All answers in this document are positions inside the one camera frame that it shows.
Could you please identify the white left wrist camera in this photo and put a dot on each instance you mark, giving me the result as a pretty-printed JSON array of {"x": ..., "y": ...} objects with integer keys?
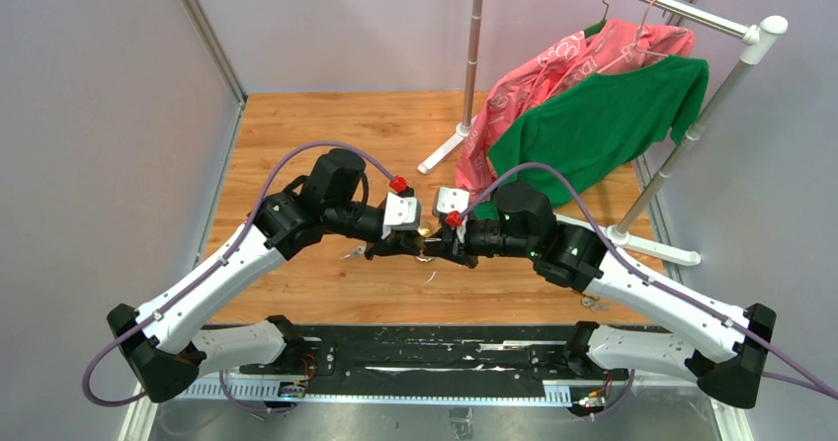
[{"x": 400, "y": 214}]

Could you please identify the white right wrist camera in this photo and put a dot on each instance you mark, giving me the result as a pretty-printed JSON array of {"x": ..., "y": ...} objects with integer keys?
[{"x": 449, "y": 205}]

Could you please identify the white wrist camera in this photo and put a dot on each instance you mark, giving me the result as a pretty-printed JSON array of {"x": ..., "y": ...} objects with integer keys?
[
  {"x": 400, "y": 214},
  {"x": 449, "y": 205}
]

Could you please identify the small brass padlock with key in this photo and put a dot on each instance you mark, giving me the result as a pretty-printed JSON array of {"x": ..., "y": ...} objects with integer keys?
[{"x": 594, "y": 304}]

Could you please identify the small loose key bunch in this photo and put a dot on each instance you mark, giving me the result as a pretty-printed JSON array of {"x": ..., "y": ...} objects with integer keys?
[{"x": 359, "y": 251}]

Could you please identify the metal clothes rack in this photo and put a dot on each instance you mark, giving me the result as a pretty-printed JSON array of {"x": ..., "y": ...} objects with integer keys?
[{"x": 757, "y": 40}]

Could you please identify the pink printed shirt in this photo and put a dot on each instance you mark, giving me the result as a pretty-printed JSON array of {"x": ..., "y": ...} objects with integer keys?
[{"x": 615, "y": 46}]

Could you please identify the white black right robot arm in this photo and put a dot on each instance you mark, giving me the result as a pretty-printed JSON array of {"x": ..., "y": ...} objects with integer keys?
[{"x": 717, "y": 346}]

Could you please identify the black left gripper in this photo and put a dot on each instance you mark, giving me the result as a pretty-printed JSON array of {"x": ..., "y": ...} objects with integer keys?
[{"x": 397, "y": 243}]

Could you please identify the green t-shirt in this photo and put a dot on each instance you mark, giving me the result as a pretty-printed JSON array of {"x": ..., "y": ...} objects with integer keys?
[{"x": 596, "y": 126}]

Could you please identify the large brass padlock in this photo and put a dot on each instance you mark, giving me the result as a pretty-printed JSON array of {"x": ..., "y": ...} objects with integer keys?
[{"x": 429, "y": 233}]

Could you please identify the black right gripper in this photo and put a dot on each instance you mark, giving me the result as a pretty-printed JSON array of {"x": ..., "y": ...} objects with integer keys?
[{"x": 453, "y": 249}]

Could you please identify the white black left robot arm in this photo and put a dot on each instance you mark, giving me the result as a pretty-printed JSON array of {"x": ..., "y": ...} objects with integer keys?
[{"x": 164, "y": 341}]

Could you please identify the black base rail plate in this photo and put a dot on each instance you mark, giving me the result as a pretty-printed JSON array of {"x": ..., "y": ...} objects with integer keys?
[{"x": 432, "y": 361}]

